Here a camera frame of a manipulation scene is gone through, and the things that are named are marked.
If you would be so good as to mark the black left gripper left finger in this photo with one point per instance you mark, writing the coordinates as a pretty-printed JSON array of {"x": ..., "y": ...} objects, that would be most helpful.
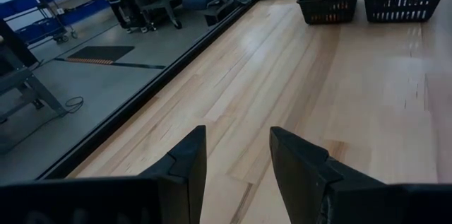
[{"x": 176, "y": 188}]

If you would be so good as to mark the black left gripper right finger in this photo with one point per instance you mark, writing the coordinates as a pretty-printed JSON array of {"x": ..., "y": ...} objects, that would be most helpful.
[{"x": 318, "y": 188}]

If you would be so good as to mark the black mat with orange stripe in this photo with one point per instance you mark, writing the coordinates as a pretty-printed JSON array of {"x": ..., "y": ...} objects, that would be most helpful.
[{"x": 100, "y": 53}]

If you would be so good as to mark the grey machine stand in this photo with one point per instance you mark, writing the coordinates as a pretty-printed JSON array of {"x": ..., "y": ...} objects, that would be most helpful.
[{"x": 28, "y": 82}]

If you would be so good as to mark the rack with blue bins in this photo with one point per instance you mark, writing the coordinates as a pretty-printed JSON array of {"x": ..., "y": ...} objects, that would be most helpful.
[{"x": 46, "y": 1}]

